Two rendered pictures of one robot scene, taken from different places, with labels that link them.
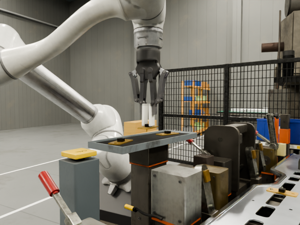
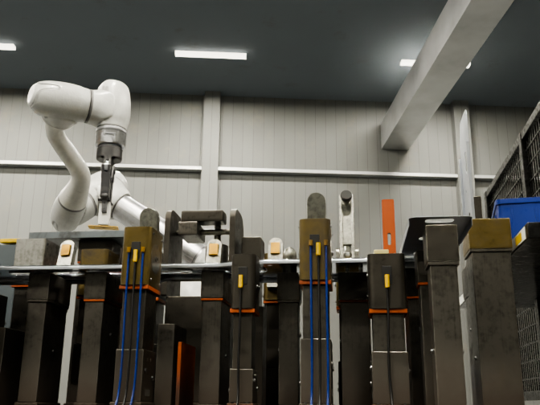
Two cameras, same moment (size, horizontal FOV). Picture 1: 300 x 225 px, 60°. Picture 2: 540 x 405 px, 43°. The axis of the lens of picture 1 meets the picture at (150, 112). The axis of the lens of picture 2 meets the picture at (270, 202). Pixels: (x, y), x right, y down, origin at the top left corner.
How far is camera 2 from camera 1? 1.94 m
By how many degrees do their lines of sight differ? 60
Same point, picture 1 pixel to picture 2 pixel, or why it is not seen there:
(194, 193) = (29, 257)
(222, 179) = (87, 257)
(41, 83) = (128, 220)
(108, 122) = not seen: hidden behind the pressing
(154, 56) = (100, 152)
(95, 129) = not seen: hidden behind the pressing
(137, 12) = (51, 120)
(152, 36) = (98, 134)
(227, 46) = not seen: outside the picture
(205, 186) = (60, 259)
